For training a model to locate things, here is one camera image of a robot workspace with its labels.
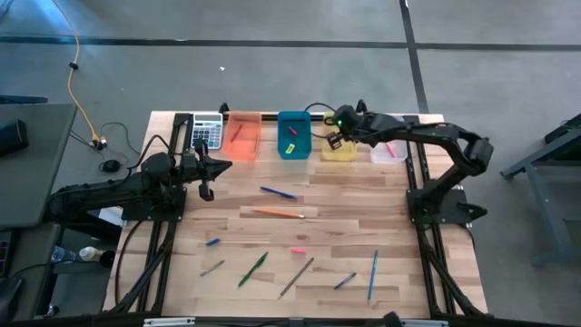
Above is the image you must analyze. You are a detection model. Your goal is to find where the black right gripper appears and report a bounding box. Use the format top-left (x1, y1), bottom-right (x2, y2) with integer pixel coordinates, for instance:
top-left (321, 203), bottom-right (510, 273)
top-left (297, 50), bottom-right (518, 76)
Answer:
top-left (325, 104), bottom-right (371, 152)

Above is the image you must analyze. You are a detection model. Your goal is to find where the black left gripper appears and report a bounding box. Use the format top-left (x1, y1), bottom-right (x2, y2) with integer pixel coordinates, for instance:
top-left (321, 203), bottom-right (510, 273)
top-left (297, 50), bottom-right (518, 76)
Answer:
top-left (179, 138), bottom-right (233, 203)

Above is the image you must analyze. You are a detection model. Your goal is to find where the orange pencil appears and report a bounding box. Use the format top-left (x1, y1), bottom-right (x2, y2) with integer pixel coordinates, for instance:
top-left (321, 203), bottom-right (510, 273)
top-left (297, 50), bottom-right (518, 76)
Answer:
top-left (251, 207), bottom-right (306, 220)

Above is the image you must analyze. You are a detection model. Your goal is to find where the long light blue pencil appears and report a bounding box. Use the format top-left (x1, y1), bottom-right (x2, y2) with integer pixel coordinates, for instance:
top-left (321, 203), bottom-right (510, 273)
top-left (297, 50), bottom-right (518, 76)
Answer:
top-left (366, 249), bottom-right (379, 305)

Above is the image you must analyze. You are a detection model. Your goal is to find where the translucent yellow plastic bin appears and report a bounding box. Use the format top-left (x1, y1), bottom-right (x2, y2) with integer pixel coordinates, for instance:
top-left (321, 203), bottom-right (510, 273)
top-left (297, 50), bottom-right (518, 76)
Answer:
top-left (320, 111), bottom-right (359, 163)

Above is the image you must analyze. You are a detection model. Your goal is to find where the blue plastic bin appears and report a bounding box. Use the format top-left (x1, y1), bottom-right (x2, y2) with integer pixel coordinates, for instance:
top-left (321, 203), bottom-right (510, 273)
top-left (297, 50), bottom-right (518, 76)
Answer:
top-left (276, 110), bottom-right (313, 161)

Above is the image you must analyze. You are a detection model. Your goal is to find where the translucent orange plastic bin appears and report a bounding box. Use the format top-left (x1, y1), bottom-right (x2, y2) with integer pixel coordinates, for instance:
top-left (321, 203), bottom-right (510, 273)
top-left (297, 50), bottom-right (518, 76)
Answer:
top-left (222, 110), bottom-right (263, 162)

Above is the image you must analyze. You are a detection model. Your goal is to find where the clear plastic bin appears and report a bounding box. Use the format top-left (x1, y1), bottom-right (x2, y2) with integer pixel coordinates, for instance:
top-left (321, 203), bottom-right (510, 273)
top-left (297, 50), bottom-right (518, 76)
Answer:
top-left (369, 135), bottom-right (409, 165)

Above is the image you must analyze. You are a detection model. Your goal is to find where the grey desk calculator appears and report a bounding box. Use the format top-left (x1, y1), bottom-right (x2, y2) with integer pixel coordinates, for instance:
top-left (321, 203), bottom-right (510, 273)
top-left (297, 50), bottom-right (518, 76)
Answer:
top-left (189, 112), bottom-right (225, 151)

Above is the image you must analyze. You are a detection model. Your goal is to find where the blue ballpoint pen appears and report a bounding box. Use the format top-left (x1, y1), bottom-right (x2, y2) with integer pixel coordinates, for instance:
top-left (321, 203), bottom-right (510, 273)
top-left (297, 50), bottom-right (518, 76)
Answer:
top-left (260, 185), bottom-right (299, 201)

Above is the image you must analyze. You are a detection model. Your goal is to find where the grey pen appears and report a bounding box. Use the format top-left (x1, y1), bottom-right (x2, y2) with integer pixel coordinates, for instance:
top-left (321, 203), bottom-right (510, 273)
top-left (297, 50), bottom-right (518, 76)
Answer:
top-left (199, 259), bottom-right (226, 278)

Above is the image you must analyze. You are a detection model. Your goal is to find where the green pen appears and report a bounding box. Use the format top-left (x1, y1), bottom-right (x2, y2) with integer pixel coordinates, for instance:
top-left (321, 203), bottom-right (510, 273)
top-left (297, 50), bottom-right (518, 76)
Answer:
top-left (237, 251), bottom-right (270, 289)

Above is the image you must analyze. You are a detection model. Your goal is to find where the black pencil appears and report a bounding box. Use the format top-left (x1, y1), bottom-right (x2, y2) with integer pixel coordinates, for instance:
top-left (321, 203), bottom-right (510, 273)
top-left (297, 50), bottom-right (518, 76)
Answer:
top-left (277, 256), bottom-right (316, 301)

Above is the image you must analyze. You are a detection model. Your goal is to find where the short dark blue pen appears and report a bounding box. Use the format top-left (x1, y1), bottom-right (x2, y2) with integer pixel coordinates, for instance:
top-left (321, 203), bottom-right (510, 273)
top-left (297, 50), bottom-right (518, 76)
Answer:
top-left (333, 272), bottom-right (358, 291)

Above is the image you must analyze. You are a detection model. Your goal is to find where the white bottle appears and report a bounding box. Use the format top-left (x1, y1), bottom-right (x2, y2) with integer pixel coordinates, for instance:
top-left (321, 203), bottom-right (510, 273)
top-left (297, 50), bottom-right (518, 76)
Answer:
top-left (78, 246), bottom-right (103, 263)

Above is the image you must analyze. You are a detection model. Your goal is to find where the clear water bottle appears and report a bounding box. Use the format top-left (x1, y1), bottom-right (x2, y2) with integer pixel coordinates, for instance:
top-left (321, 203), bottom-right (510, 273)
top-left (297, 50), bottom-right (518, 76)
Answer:
top-left (49, 246), bottom-right (77, 264)

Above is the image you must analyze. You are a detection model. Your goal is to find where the grey desk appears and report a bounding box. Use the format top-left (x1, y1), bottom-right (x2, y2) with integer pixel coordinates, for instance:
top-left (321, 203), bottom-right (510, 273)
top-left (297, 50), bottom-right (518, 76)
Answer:
top-left (0, 102), bottom-right (77, 231)

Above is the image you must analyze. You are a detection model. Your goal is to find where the black speaker box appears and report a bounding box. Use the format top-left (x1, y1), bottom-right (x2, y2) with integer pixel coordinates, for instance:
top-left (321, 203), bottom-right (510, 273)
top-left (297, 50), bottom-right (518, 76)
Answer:
top-left (0, 118), bottom-right (30, 158)

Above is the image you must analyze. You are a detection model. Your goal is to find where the grey metal stand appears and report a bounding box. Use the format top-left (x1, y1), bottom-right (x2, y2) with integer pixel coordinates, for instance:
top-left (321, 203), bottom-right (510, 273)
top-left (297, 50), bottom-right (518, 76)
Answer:
top-left (500, 112), bottom-right (581, 269)

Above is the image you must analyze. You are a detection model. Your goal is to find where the black floor cable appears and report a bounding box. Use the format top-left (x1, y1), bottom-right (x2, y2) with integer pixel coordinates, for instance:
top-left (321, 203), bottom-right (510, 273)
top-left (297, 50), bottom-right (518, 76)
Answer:
top-left (67, 121), bottom-right (143, 158)

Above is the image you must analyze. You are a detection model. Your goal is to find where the white metal bracket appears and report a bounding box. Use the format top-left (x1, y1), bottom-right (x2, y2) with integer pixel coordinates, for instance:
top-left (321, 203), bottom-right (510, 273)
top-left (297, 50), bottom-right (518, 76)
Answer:
top-left (143, 317), bottom-right (196, 327)
top-left (401, 319), bottom-right (450, 327)

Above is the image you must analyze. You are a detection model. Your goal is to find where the yellow extension cable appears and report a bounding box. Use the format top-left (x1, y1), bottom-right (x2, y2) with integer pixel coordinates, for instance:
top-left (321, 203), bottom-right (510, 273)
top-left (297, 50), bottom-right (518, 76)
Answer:
top-left (50, 0), bottom-right (102, 145)

